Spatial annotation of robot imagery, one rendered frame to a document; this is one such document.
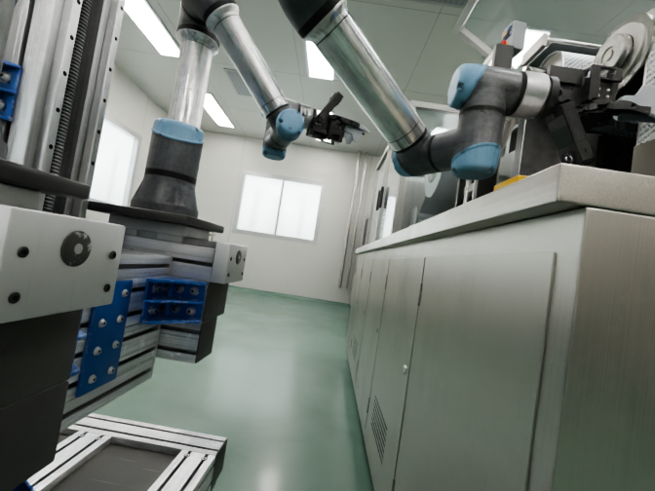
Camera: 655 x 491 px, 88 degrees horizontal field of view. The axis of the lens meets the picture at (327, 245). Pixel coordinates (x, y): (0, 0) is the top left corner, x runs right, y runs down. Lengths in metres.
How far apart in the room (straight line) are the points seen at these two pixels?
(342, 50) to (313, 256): 5.62
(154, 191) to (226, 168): 5.81
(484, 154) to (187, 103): 0.78
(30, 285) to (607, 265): 0.52
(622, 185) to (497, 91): 0.31
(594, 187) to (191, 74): 0.96
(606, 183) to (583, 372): 0.18
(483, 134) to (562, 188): 0.26
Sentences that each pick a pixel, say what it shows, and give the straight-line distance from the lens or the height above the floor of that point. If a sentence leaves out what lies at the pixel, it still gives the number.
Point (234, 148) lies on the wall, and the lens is 6.71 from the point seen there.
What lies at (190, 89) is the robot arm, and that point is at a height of 1.18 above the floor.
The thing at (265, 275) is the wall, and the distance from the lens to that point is 6.26.
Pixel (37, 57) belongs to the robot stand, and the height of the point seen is 1.01.
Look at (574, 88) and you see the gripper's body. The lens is 0.78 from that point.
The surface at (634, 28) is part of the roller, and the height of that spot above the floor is 1.28.
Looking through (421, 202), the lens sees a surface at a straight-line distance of 1.71.
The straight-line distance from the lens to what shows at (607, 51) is 0.95.
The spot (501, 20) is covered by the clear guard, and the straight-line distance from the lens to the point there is 1.82.
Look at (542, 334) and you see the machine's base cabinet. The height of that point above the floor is 0.73.
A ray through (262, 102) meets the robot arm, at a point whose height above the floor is 1.16.
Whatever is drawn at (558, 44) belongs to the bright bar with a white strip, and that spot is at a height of 1.44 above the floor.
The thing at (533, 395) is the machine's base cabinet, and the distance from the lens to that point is 0.45.
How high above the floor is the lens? 0.77
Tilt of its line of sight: 3 degrees up
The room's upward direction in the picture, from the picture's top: 9 degrees clockwise
